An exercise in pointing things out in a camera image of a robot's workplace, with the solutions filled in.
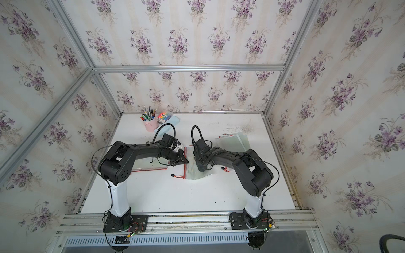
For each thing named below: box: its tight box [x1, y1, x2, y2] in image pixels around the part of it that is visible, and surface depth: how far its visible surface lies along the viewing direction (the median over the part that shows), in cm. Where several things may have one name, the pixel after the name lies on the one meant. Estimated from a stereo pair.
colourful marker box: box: [156, 110, 174, 125], surface depth 120 cm
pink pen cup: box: [140, 112, 159, 133], surface depth 104 cm
